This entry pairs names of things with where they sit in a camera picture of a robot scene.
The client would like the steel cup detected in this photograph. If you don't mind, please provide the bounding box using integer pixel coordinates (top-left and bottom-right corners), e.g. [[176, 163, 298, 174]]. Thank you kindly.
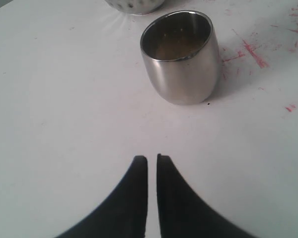
[[140, 10, 222, 105]]

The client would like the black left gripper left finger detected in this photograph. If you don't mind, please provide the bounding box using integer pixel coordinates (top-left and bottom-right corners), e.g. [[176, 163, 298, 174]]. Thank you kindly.
[[58, 156, 148, 238]]

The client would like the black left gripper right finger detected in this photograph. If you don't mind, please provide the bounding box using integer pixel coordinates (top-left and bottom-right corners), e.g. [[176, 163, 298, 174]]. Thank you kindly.
[[156, 154, 241, 238]]

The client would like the steel bowl of rice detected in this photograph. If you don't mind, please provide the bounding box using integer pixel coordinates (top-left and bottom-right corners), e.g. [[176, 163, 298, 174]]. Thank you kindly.
[[105, 0, 165, 15]]

